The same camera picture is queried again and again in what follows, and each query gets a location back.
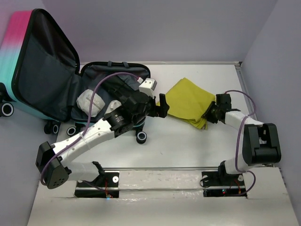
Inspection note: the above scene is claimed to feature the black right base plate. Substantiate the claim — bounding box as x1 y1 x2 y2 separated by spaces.
200 171 247 197

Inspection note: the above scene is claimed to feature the white ceramic mug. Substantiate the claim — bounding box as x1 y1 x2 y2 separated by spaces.
104 100 122 114

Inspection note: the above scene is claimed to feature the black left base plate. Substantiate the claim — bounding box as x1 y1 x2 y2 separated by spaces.
74 170 119 199

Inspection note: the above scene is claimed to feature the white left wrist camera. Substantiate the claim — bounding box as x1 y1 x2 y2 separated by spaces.
139 78 157 98

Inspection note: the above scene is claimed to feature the black cloth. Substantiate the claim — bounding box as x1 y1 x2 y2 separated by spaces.
101 76 136 99

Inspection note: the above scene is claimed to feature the white bundle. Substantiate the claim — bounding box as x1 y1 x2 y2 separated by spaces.
76 89 105 117

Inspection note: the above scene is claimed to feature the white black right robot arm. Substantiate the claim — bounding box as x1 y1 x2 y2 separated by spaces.
202 92 281 185

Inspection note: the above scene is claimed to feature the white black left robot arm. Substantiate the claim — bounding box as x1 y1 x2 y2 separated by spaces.
36 91 169 189

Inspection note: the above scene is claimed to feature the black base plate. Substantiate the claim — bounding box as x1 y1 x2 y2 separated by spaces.
74 170 119 199
200 171 247 197

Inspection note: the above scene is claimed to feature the pink teal kids suitcase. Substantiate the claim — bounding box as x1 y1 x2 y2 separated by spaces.
0 8 151 136

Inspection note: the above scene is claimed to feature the yellow garment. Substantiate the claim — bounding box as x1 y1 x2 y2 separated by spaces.
165 78 215 129

